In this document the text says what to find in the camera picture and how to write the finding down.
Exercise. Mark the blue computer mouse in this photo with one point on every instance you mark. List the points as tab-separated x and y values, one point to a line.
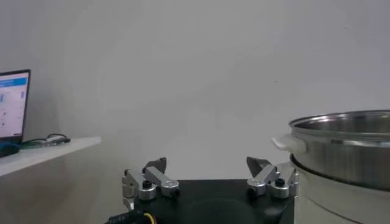
7	149

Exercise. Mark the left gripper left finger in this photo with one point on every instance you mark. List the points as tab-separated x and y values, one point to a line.
160	179

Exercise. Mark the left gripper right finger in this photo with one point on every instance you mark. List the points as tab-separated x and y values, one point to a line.
268	173

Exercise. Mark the small white side table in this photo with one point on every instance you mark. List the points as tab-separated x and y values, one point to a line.
45	152

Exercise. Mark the white electric cooker pot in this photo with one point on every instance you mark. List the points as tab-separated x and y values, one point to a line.
320	201

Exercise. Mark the laptop screen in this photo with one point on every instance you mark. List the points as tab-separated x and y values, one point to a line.
12	103

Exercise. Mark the steel perforated steamer basket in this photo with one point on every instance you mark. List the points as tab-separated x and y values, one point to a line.
350	158

